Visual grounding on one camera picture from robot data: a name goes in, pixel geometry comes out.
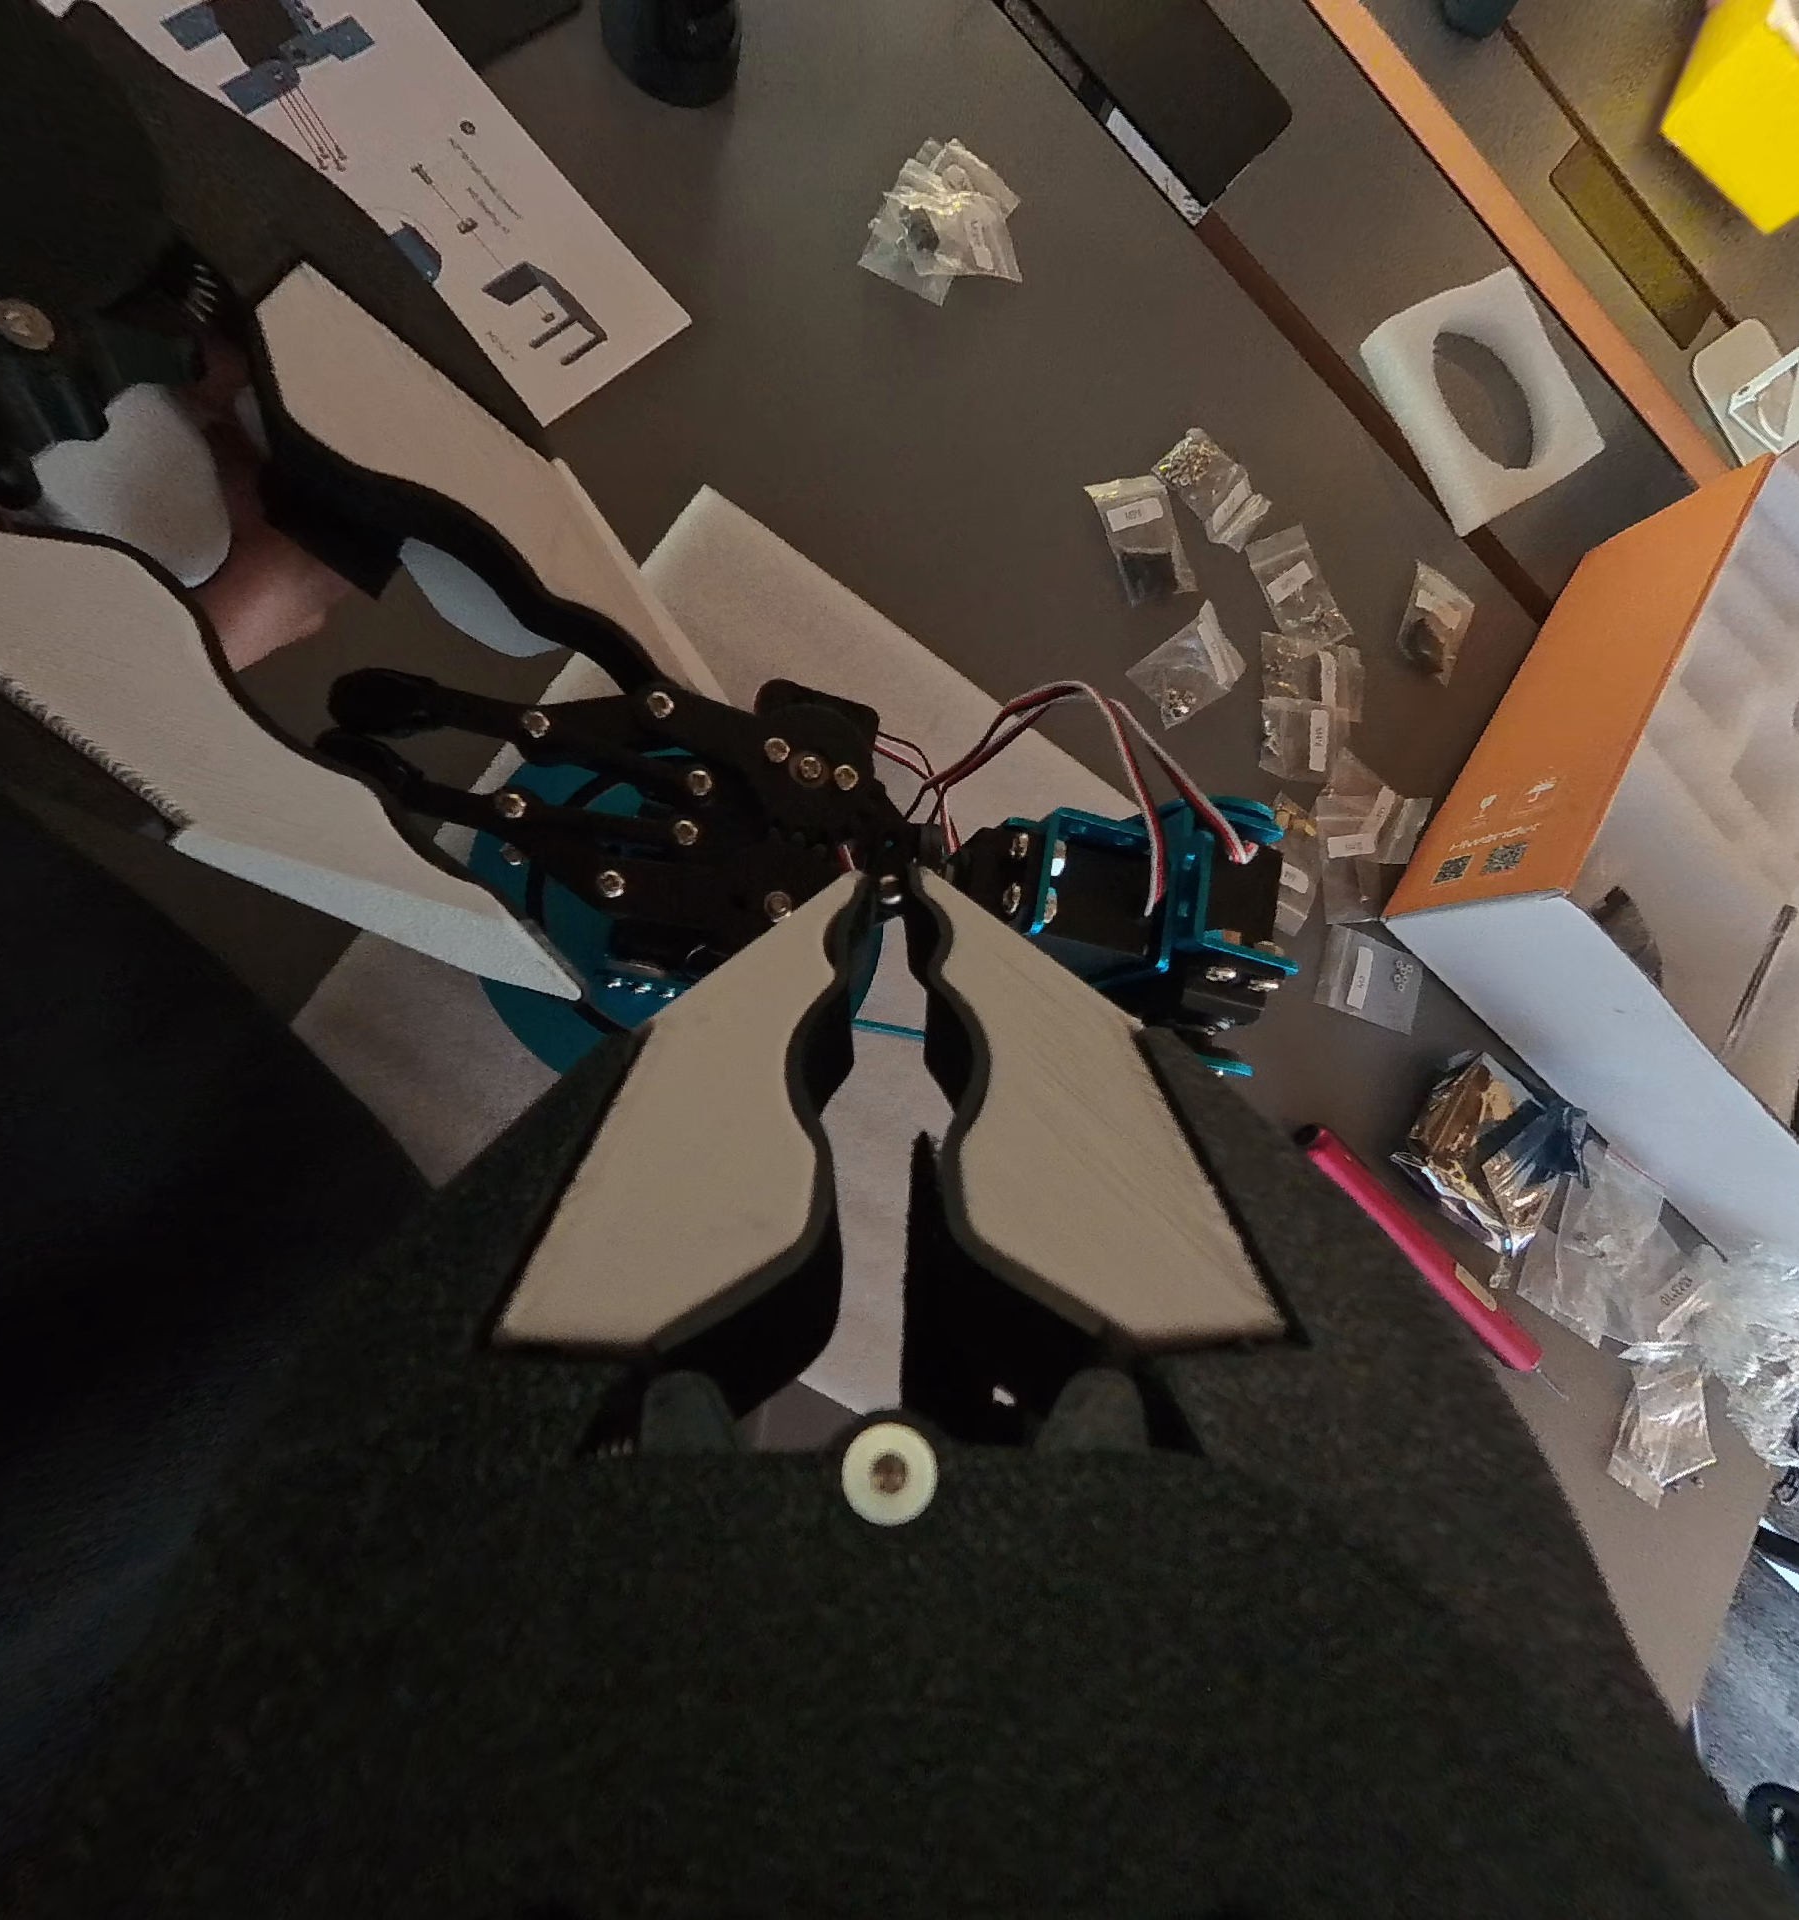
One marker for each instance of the person's left hand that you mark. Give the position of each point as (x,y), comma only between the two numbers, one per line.
(264,616)

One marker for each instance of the black cylindrical flask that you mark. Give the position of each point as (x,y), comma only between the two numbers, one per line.
(668,47)

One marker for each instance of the orange cardboard sleeve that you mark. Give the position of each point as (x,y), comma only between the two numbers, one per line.
(1605,691)

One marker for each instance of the blue toy robot arm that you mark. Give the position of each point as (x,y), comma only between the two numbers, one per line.
(1140,900)

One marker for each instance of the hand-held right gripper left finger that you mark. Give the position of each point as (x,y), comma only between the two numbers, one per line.
(690,1170)

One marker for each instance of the white foam sheet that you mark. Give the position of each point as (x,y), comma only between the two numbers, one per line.
(810,616)

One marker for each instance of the white parts box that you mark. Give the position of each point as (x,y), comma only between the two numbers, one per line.
(1709,900)

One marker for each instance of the pile of small parts bags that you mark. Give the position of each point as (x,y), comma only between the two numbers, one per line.
(1289,661)

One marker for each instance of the black desk panel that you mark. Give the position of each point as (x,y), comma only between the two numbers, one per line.
(1170,90)

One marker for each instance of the printed instruction sheet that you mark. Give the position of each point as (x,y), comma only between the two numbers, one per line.
(450,181)

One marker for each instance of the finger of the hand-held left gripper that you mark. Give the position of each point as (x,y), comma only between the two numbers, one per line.
(450,480)
(150,707)

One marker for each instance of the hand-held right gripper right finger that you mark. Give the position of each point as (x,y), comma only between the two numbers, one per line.
(1110,1170)

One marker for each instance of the small clear parts bag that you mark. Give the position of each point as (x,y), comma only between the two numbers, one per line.
(1725,1337)
(946,216)
(1589,1247)

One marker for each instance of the brown wooden desk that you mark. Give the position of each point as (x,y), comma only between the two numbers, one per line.
(1619,181)

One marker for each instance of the thin metal tool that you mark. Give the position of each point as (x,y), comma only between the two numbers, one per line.
(1761,976)

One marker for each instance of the dark grey desk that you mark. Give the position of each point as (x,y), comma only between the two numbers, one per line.
(960,421)

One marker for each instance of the white foam packing piece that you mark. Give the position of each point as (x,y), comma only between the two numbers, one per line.
(1409,330)

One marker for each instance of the yellow box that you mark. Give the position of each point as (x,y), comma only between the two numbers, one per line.
(1769,106)

